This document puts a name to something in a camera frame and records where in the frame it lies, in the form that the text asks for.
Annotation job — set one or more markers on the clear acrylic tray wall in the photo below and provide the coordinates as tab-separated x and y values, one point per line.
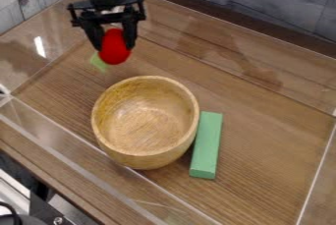
273	86

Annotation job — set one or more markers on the wooden bowl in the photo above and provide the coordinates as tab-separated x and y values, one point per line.
145	121

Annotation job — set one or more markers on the red felt fruit green leaf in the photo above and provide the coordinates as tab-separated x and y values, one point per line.
114	53

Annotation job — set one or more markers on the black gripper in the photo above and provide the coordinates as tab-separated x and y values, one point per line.
125	11

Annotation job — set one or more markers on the green rectangular block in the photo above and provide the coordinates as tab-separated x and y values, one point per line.
206	148

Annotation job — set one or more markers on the black bracket with cable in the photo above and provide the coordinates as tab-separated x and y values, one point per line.
21	210

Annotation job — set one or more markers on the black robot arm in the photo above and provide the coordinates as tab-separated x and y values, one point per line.
90	14

